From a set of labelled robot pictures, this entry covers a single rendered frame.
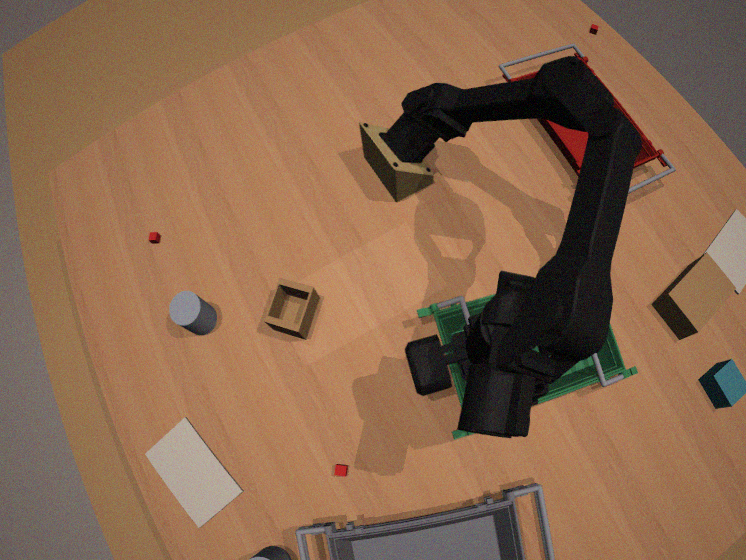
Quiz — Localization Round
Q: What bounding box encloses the grey cylinder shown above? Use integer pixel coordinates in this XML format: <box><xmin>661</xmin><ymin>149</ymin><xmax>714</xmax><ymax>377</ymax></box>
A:
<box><xmin>169</xmin><ymin>290</ymin><xmax>217</xmax><ymax>335</ymax></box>
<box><xmin>249</xmin><ymin>546</ymin><xmax>291</xmax><ymax>560</ymax></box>

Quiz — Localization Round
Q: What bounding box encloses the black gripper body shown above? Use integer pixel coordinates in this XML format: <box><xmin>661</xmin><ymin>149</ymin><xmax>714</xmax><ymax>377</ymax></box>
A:
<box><xmin>405</xmin><ymin>313</ymin><xmax>488</xmax><ymax>396</ymax></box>

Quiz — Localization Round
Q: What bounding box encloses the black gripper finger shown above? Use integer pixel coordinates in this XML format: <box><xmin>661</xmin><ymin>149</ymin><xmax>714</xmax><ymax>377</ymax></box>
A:
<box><xmin>451</xmin><ymin>331</ymin><xmax>468</xmax><ymax>381</ymax></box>

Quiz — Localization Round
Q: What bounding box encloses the teal cube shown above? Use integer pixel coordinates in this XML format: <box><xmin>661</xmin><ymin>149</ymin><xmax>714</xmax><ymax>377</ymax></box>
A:
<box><xmin>699</xmin><ymin>359</ymin><xmax>746</xmax><ymax>409</ymax></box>

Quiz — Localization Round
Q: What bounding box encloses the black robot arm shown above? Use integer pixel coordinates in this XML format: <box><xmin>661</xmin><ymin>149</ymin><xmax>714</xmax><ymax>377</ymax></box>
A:
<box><xmin>379</xmin><ymin>56</ymin><xmax>642</xmax><ymax>438</ymax></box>

